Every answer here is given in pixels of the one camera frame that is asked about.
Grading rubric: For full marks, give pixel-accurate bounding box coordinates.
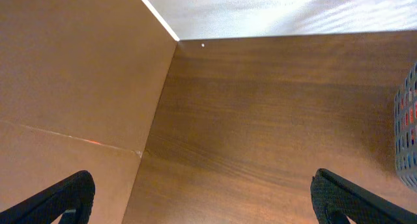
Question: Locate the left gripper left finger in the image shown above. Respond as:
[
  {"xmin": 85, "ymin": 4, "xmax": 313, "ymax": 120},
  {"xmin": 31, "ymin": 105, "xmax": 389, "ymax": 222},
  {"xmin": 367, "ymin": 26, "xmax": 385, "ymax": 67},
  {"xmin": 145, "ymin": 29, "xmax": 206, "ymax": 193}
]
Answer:
[{"xmin": 1, "ymin": 170, "xmax": 95, "ymax": 224}]

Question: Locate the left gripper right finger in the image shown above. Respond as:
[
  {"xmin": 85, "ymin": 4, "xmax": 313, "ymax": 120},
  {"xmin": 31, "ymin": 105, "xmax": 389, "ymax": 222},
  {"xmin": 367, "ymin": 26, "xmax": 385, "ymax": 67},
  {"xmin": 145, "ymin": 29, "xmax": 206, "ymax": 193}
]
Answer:
[{"xmin": 310, "ymin": 168, "xmax": 416, "ymax": 224}]

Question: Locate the grey plastic basket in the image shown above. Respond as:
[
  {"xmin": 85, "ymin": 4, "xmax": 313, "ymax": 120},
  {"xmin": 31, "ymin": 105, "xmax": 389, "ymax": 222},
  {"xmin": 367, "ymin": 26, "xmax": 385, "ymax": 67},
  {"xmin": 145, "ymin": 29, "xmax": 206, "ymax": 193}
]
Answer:
[{"xmin": 394, "ymin": 63, "xmax": 416, "ymax": 192}]

